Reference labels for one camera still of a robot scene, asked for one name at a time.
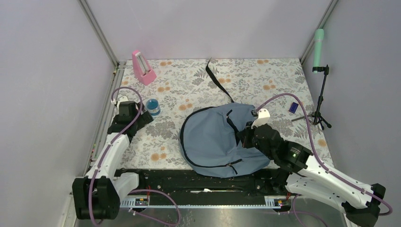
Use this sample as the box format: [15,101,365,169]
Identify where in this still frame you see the mint green microphone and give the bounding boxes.
[313,29,324,74]

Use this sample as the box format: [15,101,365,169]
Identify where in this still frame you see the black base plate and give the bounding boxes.
[115,168,293,200]

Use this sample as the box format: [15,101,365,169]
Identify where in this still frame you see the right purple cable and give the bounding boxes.
[253,93,393,227]

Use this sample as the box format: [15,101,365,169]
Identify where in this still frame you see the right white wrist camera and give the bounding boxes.
[251,108,270,129]

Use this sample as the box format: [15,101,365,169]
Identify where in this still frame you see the pink metronome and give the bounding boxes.
[132,50,157,86]

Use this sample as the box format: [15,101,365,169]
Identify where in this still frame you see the blue-grey student backpack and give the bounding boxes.
[179,57,271,179]

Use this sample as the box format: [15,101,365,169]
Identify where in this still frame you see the black microphone tripod stand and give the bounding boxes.
[307,65,332,130]

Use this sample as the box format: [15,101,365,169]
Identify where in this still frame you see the small purple eraser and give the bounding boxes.
[289,102,299,114]

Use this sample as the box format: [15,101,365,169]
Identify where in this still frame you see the purple cable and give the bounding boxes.
[87,87,182,227]
[253,93,393,227]

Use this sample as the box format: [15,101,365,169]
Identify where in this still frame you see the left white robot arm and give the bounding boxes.
[72,101,153,220]

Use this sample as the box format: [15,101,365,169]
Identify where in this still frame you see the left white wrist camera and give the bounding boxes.
[111,96,129,107]

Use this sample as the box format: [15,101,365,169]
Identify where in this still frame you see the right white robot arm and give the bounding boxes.
[236,122,386,227]

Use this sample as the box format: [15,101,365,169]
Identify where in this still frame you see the floral table mat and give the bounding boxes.
[118,58,333,170]

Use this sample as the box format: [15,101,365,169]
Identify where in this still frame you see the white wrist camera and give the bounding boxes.
[251,108,270,129]
[111,96,129,107]

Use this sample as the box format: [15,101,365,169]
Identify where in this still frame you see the blue lidded round jar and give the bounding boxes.
[146,98,161,116]

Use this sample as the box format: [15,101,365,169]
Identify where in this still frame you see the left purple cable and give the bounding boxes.
[87,87,182,227]

